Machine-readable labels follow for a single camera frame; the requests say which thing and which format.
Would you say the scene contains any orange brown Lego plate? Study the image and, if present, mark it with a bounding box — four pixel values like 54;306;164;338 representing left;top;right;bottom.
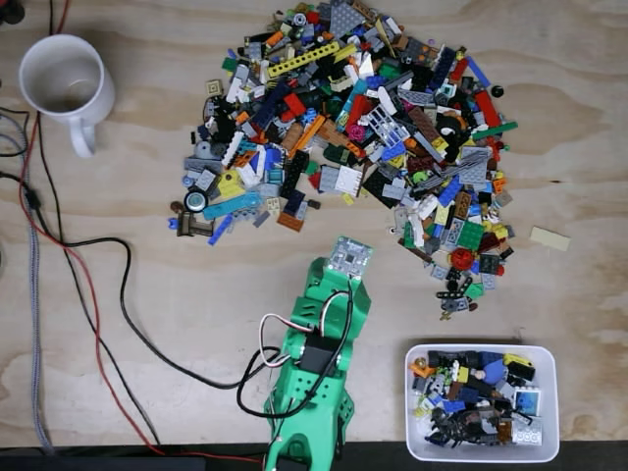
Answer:
276;210;305;232

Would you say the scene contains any grey square Lego plate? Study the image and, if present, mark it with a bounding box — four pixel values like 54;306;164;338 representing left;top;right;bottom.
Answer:
318;165;342;192

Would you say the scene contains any white square Lego plate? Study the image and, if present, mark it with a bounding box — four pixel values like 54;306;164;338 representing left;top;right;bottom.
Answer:
338;165;364;195

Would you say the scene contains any long black Lego plate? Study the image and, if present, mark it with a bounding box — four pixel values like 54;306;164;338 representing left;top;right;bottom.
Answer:
279;149;310;200

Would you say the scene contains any wide black Lego plate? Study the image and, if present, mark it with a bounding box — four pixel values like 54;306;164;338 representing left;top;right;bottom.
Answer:
360;169;398;205

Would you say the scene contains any narrow blue Lego plate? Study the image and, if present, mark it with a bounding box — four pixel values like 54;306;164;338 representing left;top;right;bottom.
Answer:
207;214;235;246

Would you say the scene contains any teal Lego technic beam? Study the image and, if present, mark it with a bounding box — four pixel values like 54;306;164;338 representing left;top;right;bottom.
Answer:
202;191;264;222

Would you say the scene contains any black Lego technic liftarm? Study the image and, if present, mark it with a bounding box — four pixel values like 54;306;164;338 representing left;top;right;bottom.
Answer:
436;277;473;301

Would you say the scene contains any yellow Lego slope piece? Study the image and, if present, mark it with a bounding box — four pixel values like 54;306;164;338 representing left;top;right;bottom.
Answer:
217;170;245;200

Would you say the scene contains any white Lego brick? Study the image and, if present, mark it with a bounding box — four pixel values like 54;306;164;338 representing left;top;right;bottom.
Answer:
416;193;439;221

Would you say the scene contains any black Lego wheel axle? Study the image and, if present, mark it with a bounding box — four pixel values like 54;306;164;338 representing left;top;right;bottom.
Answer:
426;348;480;369

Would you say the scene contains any red round Lego piece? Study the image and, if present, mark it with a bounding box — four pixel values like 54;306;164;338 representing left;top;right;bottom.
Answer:
449;248;475;271

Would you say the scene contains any long orange Lego plate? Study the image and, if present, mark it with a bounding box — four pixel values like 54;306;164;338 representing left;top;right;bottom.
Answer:
287;115;326;159

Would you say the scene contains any brown Lego fence piece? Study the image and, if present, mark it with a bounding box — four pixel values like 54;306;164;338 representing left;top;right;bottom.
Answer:
176;210;216;237

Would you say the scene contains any blue Lego brick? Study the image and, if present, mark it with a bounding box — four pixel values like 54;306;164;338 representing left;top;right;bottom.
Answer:
436;176;462;207

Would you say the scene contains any green square Lego plate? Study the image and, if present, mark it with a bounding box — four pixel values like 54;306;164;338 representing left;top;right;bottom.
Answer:
458;220;487;249

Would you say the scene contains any white Lego window grille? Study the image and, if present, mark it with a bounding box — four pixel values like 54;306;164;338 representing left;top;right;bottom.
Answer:
365;105;411;148

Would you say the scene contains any short red Lego brick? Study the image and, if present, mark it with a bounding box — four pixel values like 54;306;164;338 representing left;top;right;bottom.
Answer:
283;92;308;117

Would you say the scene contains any blue rounded Lego piece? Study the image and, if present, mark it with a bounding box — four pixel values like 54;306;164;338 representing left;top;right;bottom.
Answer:
478;357;507;384

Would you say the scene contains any grey studded Lego plate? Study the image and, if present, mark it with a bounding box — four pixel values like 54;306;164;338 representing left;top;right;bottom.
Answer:
458;146;492;185

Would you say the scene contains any yellow black Lego piece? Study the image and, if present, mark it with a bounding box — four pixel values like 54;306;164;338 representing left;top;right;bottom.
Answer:
502;352;535;375

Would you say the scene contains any yellow Lego technic beam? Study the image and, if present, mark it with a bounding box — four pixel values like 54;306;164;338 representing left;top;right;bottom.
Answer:
267;41;340;79

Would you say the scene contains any white framed blue Lego panel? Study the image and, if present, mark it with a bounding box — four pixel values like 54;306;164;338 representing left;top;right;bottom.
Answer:
512;387;545;418

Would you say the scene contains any tan Lego plate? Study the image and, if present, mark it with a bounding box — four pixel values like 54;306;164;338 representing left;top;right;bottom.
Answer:
529;225;573;252

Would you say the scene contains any long green Lego plate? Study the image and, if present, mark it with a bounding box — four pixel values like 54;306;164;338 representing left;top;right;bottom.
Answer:
471;121;519;140

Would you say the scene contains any light grey studded Lego brick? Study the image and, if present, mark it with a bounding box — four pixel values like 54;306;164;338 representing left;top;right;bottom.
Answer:
512;419;545;445

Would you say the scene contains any long red Lego brick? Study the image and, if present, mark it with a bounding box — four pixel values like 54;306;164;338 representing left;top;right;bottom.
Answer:
473;90;502;130

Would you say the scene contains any dark blue Lego plate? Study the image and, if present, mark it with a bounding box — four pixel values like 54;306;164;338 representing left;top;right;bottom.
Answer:
431;46;457;78

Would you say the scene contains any white plastic bin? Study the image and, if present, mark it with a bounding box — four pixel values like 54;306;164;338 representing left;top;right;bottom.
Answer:
404;342;560;463

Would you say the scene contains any grey Lego wedge plate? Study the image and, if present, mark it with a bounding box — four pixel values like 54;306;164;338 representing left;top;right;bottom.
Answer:
329;0;369;38

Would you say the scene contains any long blue Lego plate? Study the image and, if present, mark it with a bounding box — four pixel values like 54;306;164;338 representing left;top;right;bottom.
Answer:
465;56;492;88

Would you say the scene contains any white ceramic mug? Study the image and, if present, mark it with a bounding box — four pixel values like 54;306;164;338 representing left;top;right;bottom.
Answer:
18;32;117;159

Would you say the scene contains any black round object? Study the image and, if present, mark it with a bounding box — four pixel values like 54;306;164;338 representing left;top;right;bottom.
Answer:
0;0;26;26

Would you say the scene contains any bare camera circuit board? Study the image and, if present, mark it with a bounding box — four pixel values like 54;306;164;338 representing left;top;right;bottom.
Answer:
326;235;375;282

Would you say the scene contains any white red black servo wire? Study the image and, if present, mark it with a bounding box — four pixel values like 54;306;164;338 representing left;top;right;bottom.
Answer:
258;288;355;368

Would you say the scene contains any thick black cable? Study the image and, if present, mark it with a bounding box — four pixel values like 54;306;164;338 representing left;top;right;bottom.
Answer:
19;181;286;419

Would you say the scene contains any red cable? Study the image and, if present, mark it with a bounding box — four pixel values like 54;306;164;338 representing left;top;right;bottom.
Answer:
18;110;269;465

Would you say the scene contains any thin black cable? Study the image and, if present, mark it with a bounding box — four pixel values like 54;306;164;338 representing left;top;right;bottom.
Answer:
36;110;163;447

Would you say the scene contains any grey braided cable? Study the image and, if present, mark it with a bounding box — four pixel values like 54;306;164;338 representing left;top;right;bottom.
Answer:
0;112;55;453

